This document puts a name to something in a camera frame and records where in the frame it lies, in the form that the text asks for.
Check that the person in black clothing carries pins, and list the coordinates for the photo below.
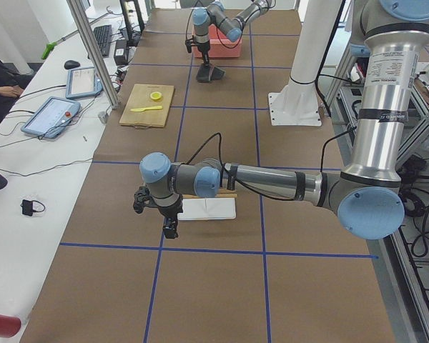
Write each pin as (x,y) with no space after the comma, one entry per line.
(12,85)

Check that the bamboo cutting board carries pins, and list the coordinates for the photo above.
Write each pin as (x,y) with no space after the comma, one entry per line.
(139,97)

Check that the far teach pendant tablet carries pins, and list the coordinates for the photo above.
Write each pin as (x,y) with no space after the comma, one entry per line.
(83,82)

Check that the small black clip gadget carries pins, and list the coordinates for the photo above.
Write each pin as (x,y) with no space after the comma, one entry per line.
(31,207)

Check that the yellow plastic knife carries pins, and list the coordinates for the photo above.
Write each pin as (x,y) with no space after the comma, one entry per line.
(147,108)

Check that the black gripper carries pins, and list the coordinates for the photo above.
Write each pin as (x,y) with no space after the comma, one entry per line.
(204,48)
(169,212)

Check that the aluminium frame post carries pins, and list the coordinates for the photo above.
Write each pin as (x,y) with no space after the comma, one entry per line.
(90,44)

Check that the black computer mouse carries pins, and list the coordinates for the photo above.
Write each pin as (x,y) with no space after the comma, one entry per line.
(71,64)

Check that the metal cylinder weight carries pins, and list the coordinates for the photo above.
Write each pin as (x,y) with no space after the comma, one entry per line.
(103,117)

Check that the near teach pendant tablet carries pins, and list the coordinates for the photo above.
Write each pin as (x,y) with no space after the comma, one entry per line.
(52,117)

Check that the green handled tool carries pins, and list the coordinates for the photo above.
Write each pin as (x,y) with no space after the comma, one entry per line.
(51,45)

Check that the yellow lemon slice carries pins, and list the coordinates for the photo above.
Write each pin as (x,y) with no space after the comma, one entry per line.
(156,95)

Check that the red cylinder object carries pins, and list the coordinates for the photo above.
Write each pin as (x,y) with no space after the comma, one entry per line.
(9,326)

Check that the black power adapter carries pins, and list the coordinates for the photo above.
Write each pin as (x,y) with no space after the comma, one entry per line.
(121,52)

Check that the grey pink cleaning cloth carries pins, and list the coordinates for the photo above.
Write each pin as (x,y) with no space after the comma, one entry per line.
(208,75)

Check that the black keyboard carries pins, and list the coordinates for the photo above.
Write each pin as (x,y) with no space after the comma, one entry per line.
(103,36)

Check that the white rectangular tray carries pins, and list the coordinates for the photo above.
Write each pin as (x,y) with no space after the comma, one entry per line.
(208,209)

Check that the pink plastic bin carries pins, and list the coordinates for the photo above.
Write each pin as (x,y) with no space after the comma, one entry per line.
(223,48)

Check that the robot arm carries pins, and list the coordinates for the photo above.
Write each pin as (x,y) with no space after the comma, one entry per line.
(229,31)
(364,194)

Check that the teach pendant tablet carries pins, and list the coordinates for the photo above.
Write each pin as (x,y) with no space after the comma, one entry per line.
(83,82)
(52,117)

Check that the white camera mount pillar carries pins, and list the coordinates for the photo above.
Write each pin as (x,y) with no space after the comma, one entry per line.
(297,103)

